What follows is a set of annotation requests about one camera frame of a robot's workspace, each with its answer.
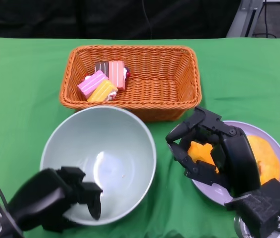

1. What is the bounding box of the ring bread with red hole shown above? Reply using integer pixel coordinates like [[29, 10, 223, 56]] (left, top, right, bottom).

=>
[[246, 135, 280, 185]]

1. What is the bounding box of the pink striped cake piece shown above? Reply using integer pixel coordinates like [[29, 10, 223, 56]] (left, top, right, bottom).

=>
[[77, 70, 110, 99]]

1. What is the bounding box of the salmon striped cake piece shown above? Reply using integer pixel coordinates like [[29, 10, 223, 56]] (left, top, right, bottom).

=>
[[108, 60, 131, 91]]

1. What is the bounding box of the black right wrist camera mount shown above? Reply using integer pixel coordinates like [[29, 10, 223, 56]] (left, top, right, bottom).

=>
[[225, 178, 280, 238]]

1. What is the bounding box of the yellow striped cake piece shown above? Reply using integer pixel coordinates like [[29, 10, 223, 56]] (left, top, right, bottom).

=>
[[87, 79, 118, 102]]

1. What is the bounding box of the black floor cable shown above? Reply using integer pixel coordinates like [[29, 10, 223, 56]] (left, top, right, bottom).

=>
[[253, 0, 278, 38]]

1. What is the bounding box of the pale lavender plate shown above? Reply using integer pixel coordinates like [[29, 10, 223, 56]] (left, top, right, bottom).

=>
[[190, 120, 280, 206]]

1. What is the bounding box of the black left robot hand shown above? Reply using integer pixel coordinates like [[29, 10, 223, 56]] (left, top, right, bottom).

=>
[[7, 166, 104, 233]]

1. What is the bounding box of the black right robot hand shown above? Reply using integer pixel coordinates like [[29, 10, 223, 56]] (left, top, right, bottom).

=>
[[166, 106, 262, 199]]

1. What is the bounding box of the orange wicker basket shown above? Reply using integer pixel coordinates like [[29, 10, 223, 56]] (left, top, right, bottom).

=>
[[59, 44, 202, 122]]

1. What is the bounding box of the pale grey-green bowl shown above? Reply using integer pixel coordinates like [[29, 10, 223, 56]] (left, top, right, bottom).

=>
[[40, 105, 157, 226]]

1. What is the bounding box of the grey metal stand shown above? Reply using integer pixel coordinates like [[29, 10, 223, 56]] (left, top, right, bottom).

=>
[[226, 0, 264, 38]]

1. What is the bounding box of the golden ring bread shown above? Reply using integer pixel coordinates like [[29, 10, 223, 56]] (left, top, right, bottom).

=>
[[188, 141, 220, 174]]

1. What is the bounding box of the black cloth backdrop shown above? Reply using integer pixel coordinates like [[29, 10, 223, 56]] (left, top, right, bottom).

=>
[[0, 0, 239, 39]]

